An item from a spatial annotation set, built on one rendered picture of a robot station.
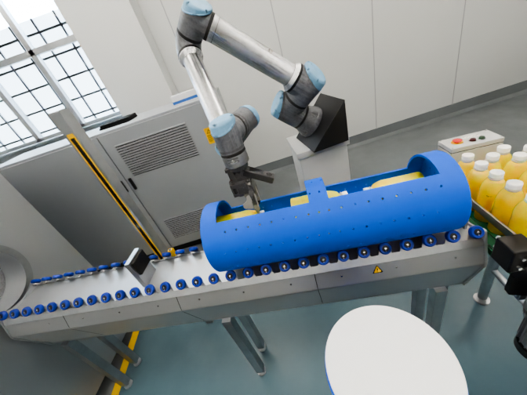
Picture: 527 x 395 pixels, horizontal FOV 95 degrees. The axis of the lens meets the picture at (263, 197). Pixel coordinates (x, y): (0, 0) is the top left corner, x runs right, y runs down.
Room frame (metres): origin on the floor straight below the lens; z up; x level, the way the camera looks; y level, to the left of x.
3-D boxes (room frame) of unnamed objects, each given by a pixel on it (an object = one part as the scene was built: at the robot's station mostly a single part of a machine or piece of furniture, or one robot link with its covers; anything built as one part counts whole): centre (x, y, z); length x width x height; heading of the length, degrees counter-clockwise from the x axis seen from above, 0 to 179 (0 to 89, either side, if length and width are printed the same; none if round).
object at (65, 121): (1.25, 0.73, 0.85); 0.06 x 0.06 x 1.70; 78
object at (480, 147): (0.86, -0.93, 1.05); 0.20 x 0.10 x 0.10; 78
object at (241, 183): (0.82, 0.05, 1.30); 0.09 x 0.08 x 0.12; 78
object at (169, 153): (2.48, 1.15, 0.72); 2.15 x 0.54 x 1.45; 87
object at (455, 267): (0.83, 0.36, 0.79); 2.17 x 0.29 x 0.34; 78
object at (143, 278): (0.89, 0.64, 1.00); 0.10 x 0.04 x 0.15; 168
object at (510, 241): (0.42, -0.67, 0.95); 0.10 x 0.07 x 0.10; 168
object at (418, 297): (0.70, -0.62, 0.31); 0.06 x 0.06 x 0.63; 78
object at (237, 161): (0.82, 0.05, 1.38); 0.10 x 0.09 x 0.05; 168
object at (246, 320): (0.90, 0.35, 0.31); 0.06 x 0.06 x 0.63; 78
